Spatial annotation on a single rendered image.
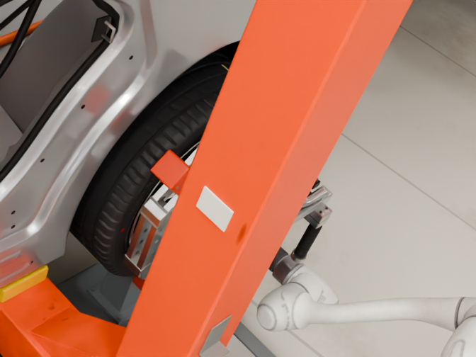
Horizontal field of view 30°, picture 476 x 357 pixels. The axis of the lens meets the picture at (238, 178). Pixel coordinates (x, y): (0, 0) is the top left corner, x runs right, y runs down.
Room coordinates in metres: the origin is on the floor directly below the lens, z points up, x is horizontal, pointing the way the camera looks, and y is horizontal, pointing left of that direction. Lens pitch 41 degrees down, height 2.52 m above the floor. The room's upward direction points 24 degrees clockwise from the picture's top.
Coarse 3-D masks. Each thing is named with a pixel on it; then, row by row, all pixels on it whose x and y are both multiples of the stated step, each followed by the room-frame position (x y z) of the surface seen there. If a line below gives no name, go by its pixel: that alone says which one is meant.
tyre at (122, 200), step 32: (224, 64) 1.95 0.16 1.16; (160, 96) 1.73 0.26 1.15; (192, 96) 1.76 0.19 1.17; (128, 128) 1.64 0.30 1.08; (160, 128) 1.66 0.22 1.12; (192, 128) 1.68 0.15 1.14; (128, 160) 1.59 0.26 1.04; (96, 192) 1.55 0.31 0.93; (128, 192) 1.54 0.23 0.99; (96, 224) 1.53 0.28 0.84; (128, 224) 1.56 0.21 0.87; (96, 256) 1.55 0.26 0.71
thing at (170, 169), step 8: (168, 152) 1.58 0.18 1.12; (160, 160) 1.56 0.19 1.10; (168, 160) 1.57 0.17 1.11; (176, 160) 1.57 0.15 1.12; (152, 168) 1.55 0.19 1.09; (160, 168) 1.55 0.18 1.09; (168, 168) 1.55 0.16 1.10; (176, 168) 1.55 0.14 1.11; (184, 168) 1.55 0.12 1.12; (160, 176) 1.53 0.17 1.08; (168, 176) 1.54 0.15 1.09; (176, 176) 1.54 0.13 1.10; (184, 176) 1.55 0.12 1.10; (168, 184) 1.52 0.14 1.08; (176, 184) 1.53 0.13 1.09; (176, 192) 1.54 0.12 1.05
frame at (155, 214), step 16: (192, 160) 1.64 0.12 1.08; (160, 192) 1.57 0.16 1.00; (144, 208) 1.54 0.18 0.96; (160, 208) 1.54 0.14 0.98; (144, 224) 1.54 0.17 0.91; (160, 224) 1.52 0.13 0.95; (144, 240) 1.57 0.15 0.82; (160, 240) 1.55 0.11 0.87; (128, 256) 1.54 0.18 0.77; (144, 256) 1.52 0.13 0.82; (144, 272) 1.53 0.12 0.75
